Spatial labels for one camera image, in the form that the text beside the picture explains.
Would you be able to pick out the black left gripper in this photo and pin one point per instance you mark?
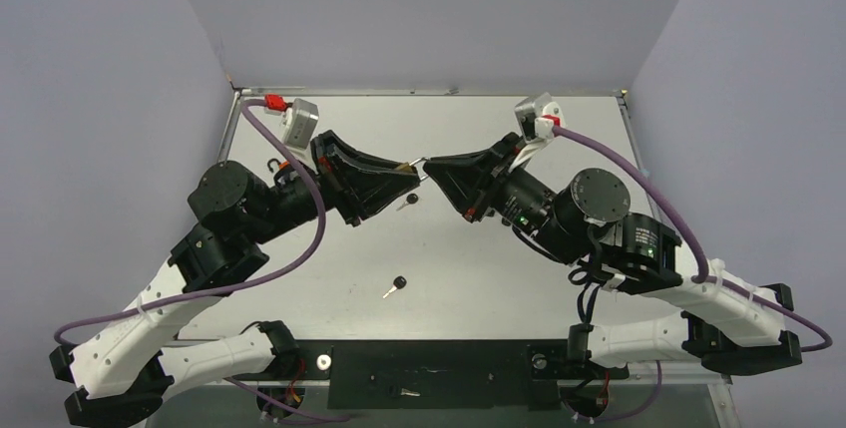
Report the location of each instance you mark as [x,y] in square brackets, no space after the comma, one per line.
[366,184]

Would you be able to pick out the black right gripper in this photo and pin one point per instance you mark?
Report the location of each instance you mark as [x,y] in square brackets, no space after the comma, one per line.
[494,178]

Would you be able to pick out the small brass padlock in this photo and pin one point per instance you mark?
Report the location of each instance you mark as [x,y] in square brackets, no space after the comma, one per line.
[411,167]

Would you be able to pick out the black-headed key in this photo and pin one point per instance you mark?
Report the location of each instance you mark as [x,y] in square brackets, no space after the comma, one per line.
[399,282]
[410,200]

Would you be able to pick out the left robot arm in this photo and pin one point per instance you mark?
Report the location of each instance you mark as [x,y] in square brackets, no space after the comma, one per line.
[126,372]

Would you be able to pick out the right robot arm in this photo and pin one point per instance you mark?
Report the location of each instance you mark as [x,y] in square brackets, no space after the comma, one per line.
[590,227]

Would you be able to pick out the orange and black padlock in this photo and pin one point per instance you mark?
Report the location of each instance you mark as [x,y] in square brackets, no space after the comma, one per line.
[279,169]

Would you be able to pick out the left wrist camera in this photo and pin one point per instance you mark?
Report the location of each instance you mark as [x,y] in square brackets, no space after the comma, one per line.
[298,120]

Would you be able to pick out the aluminium table edge rail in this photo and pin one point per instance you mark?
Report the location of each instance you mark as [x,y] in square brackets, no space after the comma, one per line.
[449,91]

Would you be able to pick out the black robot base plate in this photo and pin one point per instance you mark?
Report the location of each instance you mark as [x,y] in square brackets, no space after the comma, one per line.
[449,374]

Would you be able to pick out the key on base plate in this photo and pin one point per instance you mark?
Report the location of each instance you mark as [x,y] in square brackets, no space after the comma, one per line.
[396,391]

